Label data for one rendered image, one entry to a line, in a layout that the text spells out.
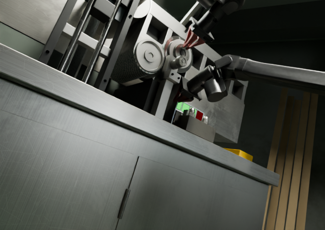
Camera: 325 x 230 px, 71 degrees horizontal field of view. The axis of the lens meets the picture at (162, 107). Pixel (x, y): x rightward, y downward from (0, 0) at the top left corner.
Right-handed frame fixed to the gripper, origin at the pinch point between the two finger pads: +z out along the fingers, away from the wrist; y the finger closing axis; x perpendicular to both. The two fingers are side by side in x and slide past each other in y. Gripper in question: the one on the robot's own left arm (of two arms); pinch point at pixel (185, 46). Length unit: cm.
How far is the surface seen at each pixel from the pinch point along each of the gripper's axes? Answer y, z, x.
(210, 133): 23.6, 16.5, -21.4
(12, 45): -51, 40, 6
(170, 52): -3.9, 4.7, -1.2
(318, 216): 241, 60, -11
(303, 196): 198, 50, -2
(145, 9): -18.6, 0.1, 7.2
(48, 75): -40, 1, -46
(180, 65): -3.1, 2.7, -11.7
